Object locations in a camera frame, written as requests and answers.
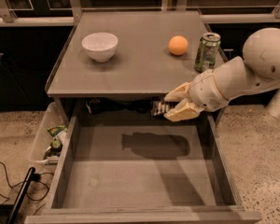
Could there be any grey open top drawer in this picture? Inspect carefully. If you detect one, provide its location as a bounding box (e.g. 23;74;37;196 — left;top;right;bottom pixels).
25;114;261;224

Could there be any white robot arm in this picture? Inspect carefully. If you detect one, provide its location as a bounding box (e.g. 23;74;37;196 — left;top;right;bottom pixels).
164;28;280;121

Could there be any black rxbar chocolate wrapper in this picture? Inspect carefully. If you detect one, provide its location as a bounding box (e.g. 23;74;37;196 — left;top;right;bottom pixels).
151;100;176;118

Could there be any green soda can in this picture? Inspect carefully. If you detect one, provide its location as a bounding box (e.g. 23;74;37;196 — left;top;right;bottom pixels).
194;32;221;73

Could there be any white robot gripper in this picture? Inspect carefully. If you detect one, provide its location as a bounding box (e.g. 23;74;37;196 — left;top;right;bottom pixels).
164;69;229;122

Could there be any green snack bag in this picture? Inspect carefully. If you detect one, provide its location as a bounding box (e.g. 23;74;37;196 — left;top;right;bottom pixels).
48;125;67;137

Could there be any dark clutter inside cabinet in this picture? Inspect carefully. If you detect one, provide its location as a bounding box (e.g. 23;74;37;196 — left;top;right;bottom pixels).
85;98;152;115

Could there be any black bar on floor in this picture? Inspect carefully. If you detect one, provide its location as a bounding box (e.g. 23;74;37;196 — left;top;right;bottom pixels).
5;167;35;224

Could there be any black cable on floor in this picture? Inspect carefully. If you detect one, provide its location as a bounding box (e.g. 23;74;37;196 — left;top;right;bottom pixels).
0;161;55;217

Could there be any white rail behind counter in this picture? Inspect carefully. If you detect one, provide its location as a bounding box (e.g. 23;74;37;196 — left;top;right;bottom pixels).
0;14;280;27

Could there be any orange fruit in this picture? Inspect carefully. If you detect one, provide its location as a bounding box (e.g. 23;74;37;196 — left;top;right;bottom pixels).
168;35;189;56

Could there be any white ceramic bowl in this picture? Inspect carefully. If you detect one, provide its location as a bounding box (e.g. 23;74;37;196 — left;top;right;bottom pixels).
81;33;119;63

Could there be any grey counter cabinet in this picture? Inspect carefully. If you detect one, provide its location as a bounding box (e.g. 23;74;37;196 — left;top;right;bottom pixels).
46;11;209;119

